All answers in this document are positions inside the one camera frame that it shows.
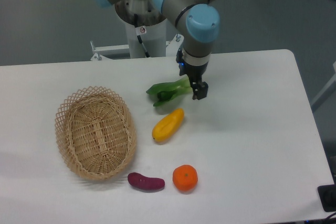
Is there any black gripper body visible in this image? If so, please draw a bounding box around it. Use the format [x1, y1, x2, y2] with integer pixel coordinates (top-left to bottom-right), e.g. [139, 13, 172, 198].
[176, 48, 209, 83]

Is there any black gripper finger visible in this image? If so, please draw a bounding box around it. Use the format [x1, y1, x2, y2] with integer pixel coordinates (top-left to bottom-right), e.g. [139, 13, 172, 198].
[191, 81, 208, 100]

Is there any green leafy vegetable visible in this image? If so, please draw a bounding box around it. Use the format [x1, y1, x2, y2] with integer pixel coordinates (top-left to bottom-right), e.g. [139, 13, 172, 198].
[146, 76, 193, 107]

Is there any yellow mango toy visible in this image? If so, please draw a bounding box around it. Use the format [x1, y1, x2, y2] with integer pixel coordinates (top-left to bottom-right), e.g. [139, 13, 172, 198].
[152, 108, 185, 144]

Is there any orange tangerine toy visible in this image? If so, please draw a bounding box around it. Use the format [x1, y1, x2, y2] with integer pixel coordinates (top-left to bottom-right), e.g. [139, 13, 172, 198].
[172, 164, 198, 192]

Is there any purple sweet potato toy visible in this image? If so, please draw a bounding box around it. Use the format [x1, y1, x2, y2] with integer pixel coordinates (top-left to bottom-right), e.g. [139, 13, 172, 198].
[128, 173, 165, 191]

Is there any woven wicker basket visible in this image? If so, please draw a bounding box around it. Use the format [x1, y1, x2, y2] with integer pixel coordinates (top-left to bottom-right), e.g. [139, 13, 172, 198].
[55, 86, 137, 181]

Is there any black device at table edge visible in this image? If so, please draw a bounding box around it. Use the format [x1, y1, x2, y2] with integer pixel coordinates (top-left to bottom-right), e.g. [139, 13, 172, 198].
[317, 184, 335, 212]

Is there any black cable on pedestal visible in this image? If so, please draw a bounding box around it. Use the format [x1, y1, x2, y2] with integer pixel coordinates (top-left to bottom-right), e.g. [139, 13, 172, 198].
[133, 13, 151, 58]

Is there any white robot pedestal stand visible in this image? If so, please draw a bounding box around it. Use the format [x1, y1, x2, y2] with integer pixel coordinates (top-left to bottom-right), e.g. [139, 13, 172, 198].
[90, 0, 184, 61]

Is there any white frame at right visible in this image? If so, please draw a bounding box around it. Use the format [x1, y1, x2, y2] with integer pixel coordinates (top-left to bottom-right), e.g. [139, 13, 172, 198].
[310, 62, 335, 113]

